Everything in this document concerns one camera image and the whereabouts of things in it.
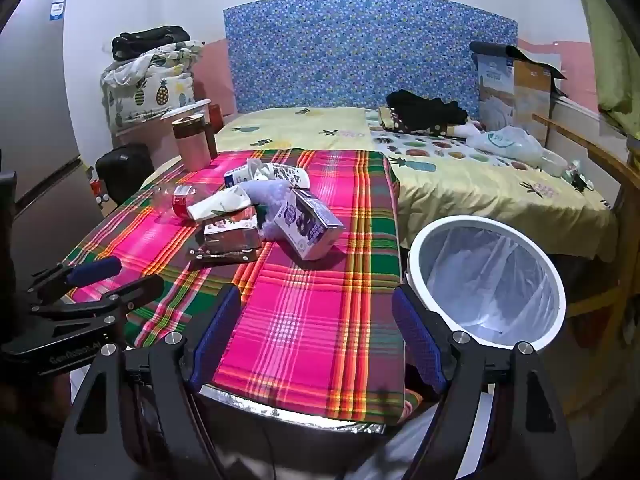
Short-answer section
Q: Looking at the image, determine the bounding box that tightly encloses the silver refrigerator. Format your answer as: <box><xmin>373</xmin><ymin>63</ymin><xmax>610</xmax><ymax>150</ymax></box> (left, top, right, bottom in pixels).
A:
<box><xmin>0</xmin><ymin>0</ymin><xmax>101</xmax><ymax>281</ymax></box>

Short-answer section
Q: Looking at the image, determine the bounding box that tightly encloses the white paper cup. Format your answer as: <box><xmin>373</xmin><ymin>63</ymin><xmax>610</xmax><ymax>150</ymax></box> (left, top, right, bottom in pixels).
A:
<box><xmin>187</xmin><ymin>185</ymin><xmax>256</xmax><ymax>223</ymax></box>

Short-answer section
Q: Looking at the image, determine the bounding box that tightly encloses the white cabinet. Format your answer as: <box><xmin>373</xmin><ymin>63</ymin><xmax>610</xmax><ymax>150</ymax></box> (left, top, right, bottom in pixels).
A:
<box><xmin>550</xmin><ymin>95</ymin><xmax>626</xmax><ymax>161</ymax></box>

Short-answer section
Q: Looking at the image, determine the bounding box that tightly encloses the red strawberry print carton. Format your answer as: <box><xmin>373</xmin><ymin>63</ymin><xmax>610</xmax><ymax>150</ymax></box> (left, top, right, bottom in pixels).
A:
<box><xmin>202</xmin><ymin>207</ymin><xmax>263</xmax><ymax>253</ymax></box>

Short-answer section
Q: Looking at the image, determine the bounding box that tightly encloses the purple milk carton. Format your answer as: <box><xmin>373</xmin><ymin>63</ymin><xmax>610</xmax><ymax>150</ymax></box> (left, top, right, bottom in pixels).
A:
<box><xmin>272</xmin><ymin>187</ymin><xmax>345</xmax><ymax>262</ymax></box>

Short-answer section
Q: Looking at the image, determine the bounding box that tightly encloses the printed cardboard box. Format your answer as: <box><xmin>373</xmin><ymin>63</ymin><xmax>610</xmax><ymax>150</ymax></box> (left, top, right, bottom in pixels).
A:
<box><xmin>470</xmin><ymin>40</ymin><xmax>568</xmax><ymax>133</ymax></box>

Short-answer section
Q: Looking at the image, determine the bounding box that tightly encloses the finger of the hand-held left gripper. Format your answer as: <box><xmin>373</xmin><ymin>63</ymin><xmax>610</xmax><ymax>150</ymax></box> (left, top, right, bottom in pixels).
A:
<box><xmin>27</xmin><ymin>256</ymin><xmax>122</xmax><ymax>306</ymax></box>
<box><xmin>30</xmin><ymin>275</ymin><xmax>165</xmax><ymax>331</ymax></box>

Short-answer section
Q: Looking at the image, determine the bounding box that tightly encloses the white fruit print cloth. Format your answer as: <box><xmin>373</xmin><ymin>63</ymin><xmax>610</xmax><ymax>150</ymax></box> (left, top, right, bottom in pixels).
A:
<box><xmin>365</xmin><ymin>110</ymin><xmax>531</xmax><ymax>171</ymax></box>

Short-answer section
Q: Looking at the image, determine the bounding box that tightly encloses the black bag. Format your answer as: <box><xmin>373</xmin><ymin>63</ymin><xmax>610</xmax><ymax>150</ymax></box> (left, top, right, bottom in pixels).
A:
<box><xmin>111</xmin><ymin>25</ymin><xmax>187</xmax><ymax>61</ymax></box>

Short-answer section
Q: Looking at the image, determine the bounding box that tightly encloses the pink plaid tablecloth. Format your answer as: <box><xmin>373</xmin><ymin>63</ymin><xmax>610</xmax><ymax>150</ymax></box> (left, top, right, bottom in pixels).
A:
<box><xmin>62</xmin><ymin>147</ymin><xmax>423</xmax><ymax>423</ymax></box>

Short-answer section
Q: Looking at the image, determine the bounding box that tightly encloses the clear plastic bin liner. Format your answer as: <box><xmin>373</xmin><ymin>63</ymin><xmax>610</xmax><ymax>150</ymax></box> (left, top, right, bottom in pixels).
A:
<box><xmin>422</xmin><ymin>227</ymin><xmax>560</xmax><ymax>336</ymax></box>

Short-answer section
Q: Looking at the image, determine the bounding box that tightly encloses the pink storage box white lid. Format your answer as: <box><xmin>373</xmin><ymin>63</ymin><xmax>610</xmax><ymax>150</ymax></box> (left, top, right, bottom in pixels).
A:
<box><xmin>112</xmin><ymin>99</ymin><xmax>211</xmax><ymax>161</ymax></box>

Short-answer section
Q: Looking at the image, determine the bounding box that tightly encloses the green curtain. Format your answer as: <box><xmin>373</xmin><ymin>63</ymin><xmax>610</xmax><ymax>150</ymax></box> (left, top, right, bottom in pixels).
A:
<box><xmin>570</xmin><ymin>0</ymin><xmax>640</xmax><ymax>136</ymax></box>

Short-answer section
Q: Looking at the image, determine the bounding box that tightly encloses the black suitcase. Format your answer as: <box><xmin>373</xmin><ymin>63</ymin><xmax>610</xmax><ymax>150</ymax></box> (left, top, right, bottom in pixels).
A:
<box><xmin>95</xmin><ymin>142</ymin><xmax>156</xmax><ymax>206</ymax></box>

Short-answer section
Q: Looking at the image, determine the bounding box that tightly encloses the black and white patterned packet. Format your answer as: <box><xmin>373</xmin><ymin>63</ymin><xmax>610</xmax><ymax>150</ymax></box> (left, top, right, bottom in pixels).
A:
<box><xmin>250</xmin><ymin>160</ymin><xmax>311</xmax><ymax>191</ymax></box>

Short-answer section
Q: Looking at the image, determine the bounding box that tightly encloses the pineapple print bedding bundle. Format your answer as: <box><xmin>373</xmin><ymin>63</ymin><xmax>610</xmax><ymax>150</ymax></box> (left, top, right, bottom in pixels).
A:
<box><xmin>100</xmin><ymin>40</ymin><xmax>206</xmax><ymax>133</ymax></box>

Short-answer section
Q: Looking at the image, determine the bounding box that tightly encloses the blue floral headboard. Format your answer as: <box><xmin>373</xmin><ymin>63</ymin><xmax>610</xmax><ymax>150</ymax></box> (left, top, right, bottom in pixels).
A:
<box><xmin>222</xmin><ymin>0</ymin><xmax>518</xmax><ymax>113</ymax></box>

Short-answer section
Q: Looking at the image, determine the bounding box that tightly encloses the white bowl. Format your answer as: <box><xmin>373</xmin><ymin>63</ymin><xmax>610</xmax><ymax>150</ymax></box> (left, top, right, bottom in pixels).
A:
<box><xmin>537</xmin><ymin>152</ymin><xmax>568</xmax><ymax>177</ymax></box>

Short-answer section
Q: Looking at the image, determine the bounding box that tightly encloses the white round bin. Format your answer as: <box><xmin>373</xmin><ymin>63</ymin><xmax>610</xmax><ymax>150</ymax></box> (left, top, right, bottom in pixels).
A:
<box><xmin>350</xmin><ymin>215</ymin><xmax>568</xmax><ymax>480</ymax></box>

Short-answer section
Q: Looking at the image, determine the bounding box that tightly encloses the white plastic bag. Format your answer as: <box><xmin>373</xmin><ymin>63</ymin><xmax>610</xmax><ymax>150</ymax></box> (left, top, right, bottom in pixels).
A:
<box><xmin>470</xmin><ymin>126</ymin><xmax>546</xmax><ymax>166</ymax></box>

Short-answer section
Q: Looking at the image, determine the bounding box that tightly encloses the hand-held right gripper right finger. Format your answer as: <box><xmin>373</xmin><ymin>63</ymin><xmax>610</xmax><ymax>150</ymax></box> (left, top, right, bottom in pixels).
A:
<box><xmin>391</xmin><ymin>284</ymin><xmax>581</xmax><ymax>480</ymax></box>

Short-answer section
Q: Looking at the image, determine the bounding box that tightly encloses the pink tumbler with brown lid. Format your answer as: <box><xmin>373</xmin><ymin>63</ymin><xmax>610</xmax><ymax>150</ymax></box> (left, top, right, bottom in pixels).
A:
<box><xmin>171</xmin><ymin>114</ymin><xmax>218</xmax><ymax>173</ymax></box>

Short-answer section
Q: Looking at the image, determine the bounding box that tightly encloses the clear bottle with red label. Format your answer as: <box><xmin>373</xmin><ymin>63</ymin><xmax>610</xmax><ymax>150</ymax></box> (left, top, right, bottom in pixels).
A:
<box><xmin>150</xmin><ymin>184</ymin><xmax>211</xmax><ymax>221</ymax></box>

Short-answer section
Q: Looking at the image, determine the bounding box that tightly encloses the black clothing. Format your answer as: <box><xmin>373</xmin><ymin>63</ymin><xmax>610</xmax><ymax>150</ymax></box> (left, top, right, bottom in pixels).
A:
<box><xmin>387</xmin><ymin>89</ymin><xmax>468</xmax><ymax>128</ymax></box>

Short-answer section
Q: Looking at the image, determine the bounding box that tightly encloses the yellow bed sheet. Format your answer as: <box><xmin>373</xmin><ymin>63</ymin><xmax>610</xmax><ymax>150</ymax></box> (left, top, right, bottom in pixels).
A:
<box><xmin>215</xmin><ymin>106</ymin><xmax>618</xmax><ymax>261</ymax></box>

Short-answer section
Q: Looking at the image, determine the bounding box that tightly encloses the dark brown wrapper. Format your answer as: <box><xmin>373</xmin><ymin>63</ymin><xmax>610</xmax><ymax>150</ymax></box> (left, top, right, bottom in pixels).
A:
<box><xmin>186</xmin><ymin>242</ymin><xmax>258</xmax><ymax>263</ymax></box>

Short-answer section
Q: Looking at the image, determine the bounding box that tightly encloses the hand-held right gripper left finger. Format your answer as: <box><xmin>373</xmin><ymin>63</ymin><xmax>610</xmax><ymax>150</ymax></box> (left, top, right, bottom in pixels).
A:
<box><xmin>52</xmin><ymin>284</ymin><xmax>243</xmax><ymax>480</ymax></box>

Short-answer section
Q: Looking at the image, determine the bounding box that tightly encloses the dark polka dot cloth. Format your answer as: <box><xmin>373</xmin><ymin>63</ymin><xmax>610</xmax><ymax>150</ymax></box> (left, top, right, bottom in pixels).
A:
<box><xmin>379</xmin><ymin>106</ymin><xmax>451</xmax><ymax>136</ymax></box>

